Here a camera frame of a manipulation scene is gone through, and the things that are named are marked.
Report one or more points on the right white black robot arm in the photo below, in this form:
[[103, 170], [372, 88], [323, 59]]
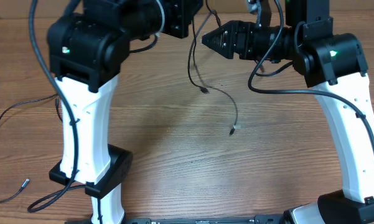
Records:
[[335, 71]]

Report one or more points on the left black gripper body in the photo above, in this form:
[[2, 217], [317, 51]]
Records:
[[175, 18]]

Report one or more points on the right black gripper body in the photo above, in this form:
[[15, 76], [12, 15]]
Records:
[[249, 43]]

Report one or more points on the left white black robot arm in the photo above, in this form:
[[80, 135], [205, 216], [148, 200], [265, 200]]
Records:
[[85, 53]]

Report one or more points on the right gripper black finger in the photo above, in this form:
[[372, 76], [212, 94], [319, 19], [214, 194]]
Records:
[[224, 36], [225, 50]]

